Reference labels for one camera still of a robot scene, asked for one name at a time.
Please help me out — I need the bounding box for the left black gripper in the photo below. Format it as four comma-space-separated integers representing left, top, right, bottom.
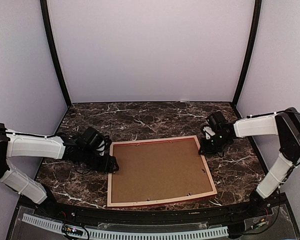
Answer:
80, 148, 119, 174

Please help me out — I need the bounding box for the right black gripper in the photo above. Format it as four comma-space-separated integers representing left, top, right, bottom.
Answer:
199, 132, 231, 155

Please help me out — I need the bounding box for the red wooden picture frame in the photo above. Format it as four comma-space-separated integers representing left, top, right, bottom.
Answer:
106, 134, 218, 208

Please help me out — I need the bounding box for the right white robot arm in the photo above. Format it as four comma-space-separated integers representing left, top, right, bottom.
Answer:
198, 107, 300, 217

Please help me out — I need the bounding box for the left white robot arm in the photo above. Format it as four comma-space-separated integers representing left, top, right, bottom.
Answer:
0, 123, 120, 218

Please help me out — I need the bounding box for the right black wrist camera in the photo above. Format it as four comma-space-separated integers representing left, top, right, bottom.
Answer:
206, 111, 228, 132

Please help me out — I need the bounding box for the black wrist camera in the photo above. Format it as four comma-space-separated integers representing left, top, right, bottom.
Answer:
81, 126, 105, 151
206, 111, 228, 132

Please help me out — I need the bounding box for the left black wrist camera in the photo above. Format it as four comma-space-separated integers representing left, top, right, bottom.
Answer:
81, 126, 105, 151

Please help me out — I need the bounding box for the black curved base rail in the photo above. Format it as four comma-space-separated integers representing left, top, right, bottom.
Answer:
14, 192, 288, 228

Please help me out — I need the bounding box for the white cable duct strip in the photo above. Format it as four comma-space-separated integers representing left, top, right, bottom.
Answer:
21, 213, 229, 240

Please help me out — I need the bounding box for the right black corner post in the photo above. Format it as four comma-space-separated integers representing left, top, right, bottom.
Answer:
232, 0, 262, 107

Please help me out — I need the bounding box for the black corner post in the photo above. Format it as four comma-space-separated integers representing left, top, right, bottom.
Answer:
39, 0, 72, 108
232, 0, 262, 107

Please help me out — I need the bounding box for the left black corner post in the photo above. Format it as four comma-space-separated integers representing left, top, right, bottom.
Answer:
39, 0, 72, 108

